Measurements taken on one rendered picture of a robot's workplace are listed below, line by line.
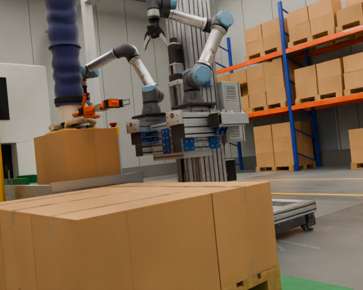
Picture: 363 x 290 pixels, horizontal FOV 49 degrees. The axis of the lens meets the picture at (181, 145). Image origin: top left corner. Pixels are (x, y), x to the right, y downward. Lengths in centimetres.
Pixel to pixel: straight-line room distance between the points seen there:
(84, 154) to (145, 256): 147
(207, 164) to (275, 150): 768
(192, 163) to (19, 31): 1013
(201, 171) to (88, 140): 83
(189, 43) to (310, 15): 736
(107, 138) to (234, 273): 150
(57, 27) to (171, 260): 212
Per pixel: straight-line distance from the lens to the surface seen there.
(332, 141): 1104
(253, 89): 1093
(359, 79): 936
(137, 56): 330
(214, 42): 266
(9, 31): 1246
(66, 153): 274
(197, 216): 159
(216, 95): 304
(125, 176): 287
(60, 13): 319
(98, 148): 284
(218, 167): 299
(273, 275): 199
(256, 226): 186
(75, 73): 310
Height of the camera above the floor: 72
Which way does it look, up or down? 1 degrees up
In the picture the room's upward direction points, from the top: 6 degrees counter-clockwise
